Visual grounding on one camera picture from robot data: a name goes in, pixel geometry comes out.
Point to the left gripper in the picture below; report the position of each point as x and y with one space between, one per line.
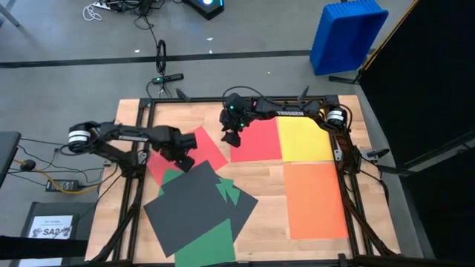
172 142

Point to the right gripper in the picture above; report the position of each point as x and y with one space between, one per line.
235 111

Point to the red paper sheet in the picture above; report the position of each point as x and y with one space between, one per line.
208 148
259 144

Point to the yellow paper sheet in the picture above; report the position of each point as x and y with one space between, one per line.
304 142

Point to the orange paper sheet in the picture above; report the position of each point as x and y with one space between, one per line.
315 202

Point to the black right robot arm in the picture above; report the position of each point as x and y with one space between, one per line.
293 111

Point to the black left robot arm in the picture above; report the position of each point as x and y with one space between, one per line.
126 134

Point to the black box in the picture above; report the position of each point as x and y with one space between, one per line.
85 219

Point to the black power adapter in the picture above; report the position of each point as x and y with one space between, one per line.
63 185

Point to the black panel foot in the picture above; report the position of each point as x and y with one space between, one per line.
343 79

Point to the black computer blue light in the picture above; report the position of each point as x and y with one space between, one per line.
208 11

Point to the white SA2 label sheet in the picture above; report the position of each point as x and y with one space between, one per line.
48 224

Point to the large blue plastic bin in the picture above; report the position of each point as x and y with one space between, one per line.
345 37

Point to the black plug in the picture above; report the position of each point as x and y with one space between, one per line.
27 165

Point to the white power strip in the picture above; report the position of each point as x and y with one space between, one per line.
101 4

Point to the black divider panel yellow edge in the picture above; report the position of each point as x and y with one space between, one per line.
426 74

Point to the grey metal beam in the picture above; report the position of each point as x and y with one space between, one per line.
438 157

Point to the grey metal leg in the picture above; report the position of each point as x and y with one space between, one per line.
9 15

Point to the black aluminium table frame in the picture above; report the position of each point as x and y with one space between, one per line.
204 99

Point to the grey bracket plate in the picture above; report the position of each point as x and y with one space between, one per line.
337 155
107 162

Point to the black camera bar green light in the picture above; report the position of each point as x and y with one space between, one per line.
168 78

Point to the black clamp bracket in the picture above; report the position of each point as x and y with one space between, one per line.
376 153

